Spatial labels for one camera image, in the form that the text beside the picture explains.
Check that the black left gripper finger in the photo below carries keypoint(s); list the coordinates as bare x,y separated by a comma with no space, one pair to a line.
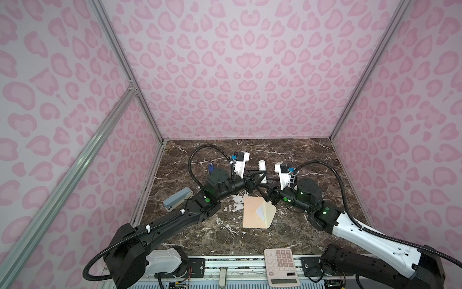
260,175
260,185

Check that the pink white calculator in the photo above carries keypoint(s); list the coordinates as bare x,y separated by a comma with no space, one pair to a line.
280,268

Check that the peach pink envelope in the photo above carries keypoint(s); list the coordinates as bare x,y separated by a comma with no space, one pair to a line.
250,219

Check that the grey blue rectangular box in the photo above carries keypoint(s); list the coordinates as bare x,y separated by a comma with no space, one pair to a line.
177,199

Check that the white glue stick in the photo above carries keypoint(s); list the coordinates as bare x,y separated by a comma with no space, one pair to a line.
262,167

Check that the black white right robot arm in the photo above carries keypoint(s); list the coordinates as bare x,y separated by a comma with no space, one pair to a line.
392,263

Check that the white clip on rail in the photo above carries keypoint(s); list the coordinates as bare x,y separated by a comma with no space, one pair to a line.
222,278

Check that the white letter paper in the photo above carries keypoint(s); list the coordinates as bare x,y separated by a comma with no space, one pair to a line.
260,212

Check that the diagonal aluminium frame bar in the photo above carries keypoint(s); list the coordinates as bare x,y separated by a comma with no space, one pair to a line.
36,229

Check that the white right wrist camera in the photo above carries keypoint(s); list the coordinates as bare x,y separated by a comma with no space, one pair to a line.
286,174

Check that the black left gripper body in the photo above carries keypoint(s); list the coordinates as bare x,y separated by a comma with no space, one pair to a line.
248,185

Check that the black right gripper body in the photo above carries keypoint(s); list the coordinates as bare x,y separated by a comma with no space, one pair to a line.
277,197

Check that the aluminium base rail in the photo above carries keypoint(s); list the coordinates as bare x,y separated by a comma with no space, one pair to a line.
248,272

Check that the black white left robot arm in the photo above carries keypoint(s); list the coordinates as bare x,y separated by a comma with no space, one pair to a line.
126,259

